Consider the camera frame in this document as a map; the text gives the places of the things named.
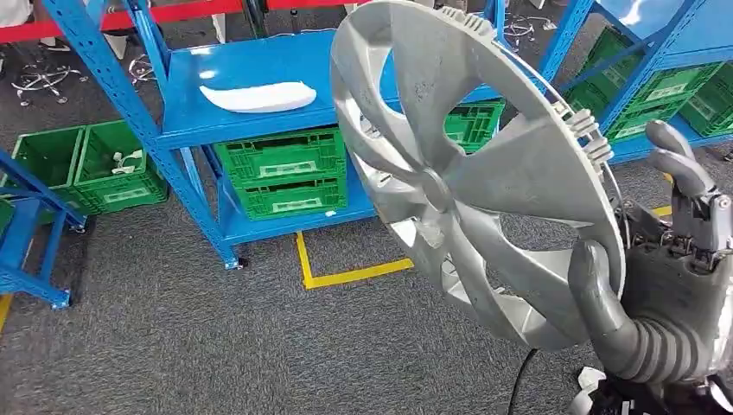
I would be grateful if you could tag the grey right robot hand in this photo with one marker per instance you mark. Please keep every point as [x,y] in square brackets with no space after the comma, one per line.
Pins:
[670,309]

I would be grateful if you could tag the silver plastic wheel hubcap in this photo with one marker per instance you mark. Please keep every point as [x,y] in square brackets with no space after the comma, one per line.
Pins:
[515,172]

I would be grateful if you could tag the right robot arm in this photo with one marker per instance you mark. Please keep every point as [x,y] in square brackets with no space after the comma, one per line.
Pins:
[687,401]

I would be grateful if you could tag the yellow floor tape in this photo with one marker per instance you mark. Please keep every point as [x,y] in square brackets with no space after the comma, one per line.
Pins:
[343,278]
[3,312]
[662,211]

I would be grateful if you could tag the green plastic crate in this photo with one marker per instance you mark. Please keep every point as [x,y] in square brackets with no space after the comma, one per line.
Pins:
[475,123]
[670,91]
[280,154]
[607,63]
[126,192]
[46,160]
[713,106]
[292,200]

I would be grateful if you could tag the blue steel shelf rack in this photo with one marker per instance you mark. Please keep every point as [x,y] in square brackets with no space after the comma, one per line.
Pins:
[23,229]
[258,57]
[676,28]

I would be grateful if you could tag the chrome chair base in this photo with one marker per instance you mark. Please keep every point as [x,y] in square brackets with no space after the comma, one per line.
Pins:
[524,28]
[140,68]
[46,80]

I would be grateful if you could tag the small white plastic part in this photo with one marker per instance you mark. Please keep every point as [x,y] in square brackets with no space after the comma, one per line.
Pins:
[126,163]

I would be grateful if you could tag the red barrier bar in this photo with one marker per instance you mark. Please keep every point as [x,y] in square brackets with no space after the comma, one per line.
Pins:
[172,12]

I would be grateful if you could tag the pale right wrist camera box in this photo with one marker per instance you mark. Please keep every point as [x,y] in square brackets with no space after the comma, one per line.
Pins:
[587,384]

